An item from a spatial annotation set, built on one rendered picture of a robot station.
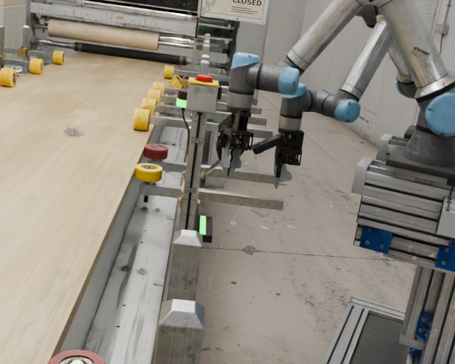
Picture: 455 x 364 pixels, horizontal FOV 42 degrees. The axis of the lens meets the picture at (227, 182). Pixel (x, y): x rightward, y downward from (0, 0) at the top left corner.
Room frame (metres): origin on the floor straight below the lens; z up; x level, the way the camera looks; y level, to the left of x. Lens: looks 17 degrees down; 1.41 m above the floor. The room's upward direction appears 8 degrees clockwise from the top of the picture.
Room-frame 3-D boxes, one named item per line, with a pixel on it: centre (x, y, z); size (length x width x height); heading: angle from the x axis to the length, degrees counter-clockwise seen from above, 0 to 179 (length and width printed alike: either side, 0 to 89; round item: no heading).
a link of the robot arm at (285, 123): (1.98, -0.18, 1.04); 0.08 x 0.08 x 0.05
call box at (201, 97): (1.40, 0.09, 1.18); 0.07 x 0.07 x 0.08; 4
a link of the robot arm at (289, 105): (1.98, -0.18, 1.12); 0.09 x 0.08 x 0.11; 124
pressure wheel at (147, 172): (1.69, 0.24, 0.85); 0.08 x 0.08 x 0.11
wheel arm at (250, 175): (1.96, 0.06, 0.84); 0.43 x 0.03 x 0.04; 94
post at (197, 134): (1.40, 0.09, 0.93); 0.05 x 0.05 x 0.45; 4
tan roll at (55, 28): (4.48, 0.84, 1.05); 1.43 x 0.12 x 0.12; 94
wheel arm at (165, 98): (2.70, 0.14, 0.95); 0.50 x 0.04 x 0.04; 94
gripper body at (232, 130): (1.70, -0.01, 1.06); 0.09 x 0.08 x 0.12; 24
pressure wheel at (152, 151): (1.94, 0.25, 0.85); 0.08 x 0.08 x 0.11
